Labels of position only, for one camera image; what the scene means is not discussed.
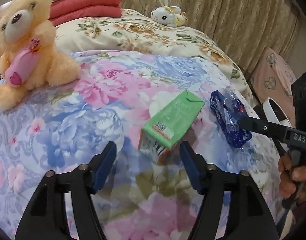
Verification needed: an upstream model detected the white bunny plush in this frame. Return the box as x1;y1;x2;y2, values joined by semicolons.
151;0;182;27

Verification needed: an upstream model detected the white bin with black bag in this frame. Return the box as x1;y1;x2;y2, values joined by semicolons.
253;98;292;127

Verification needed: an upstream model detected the pink heart cloth covered furniture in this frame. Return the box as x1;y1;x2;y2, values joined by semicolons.
250;47;296;127

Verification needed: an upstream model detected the beige teddy bear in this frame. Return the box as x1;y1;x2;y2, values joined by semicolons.
0;0;81;111

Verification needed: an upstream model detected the person's right hand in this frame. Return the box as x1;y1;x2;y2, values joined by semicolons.
278;152;306;205

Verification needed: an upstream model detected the cream rose floral quilt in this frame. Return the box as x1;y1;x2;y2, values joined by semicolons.
55;9;254;106

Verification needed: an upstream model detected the beige patterned curtain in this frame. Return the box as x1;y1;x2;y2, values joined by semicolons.
122;0;300;73

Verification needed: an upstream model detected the pink blue floral bedspread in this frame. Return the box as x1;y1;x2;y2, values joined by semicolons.
0;50;283;239

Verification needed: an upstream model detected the yellow bear plush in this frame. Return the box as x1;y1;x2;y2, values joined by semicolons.
174;12;188;27

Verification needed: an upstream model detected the folded red blanket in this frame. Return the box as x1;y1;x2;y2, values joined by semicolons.
50;0;122;26

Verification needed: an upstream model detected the blue snack wrapper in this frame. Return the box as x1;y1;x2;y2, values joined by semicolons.
210;90;252;148

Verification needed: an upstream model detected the green drink carton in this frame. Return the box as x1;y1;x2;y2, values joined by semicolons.
138;90;205;165

